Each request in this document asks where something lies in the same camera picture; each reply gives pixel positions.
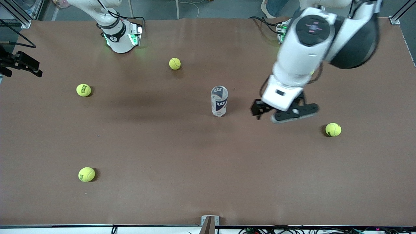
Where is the white cable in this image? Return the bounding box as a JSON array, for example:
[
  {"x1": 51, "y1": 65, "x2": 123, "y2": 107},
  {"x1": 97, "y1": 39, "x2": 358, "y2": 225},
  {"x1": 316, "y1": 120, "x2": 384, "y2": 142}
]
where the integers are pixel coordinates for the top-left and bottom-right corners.
[{"x1": 178, "y1": 0, "x2": 200, "y2": 19}]

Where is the metal table edge bracket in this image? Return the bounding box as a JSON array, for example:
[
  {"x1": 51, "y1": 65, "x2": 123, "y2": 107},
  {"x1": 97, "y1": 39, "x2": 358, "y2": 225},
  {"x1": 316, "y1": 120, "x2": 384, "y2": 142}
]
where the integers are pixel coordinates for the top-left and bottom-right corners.
[{"x1": 199, "y1": 215, "x2": 220, "y2": 234}]

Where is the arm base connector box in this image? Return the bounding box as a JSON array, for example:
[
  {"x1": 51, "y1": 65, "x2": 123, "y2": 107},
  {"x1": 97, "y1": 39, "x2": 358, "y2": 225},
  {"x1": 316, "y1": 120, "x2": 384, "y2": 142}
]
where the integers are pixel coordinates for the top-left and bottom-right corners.
[
  {"x1": 276, "y1": 20, "x2": 293, "y2": 44},
  {"x1": 129, "y1": 20, "x2": 144, "y2": 46}
]

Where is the black cable bundle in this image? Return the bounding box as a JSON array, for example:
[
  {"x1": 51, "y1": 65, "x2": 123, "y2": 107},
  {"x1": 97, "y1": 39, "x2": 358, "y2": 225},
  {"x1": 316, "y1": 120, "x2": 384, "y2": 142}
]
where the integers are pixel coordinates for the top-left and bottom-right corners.
[{"x1": 239, "y1": 225, "x2": 416, "y2": 234}]

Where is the aluminium frame post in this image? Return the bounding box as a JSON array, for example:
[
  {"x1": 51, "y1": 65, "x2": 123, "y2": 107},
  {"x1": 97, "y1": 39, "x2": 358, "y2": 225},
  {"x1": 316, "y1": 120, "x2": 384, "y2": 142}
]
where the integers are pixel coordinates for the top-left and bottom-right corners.
[
  {"x1": 0, "y1": 0, "x2": 32, "y2": 29},
  {"x1": 389, "y1": 0, "x2": 416, "y2": 25}
]

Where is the white shoe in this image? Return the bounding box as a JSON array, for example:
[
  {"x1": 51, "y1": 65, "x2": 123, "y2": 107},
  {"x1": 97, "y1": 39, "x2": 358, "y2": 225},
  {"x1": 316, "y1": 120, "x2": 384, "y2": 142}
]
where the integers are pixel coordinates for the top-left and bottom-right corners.
[{"x1": 261, "y1": 0, "x2": 277, "y2": 19}]

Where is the clear Wilson tennis ball can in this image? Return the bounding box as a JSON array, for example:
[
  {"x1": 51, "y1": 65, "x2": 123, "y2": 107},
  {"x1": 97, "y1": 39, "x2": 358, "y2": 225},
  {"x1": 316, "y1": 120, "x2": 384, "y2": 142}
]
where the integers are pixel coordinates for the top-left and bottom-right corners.
[{"x1": 211, "y1": 85, "x2": 229, "y2": 117}]

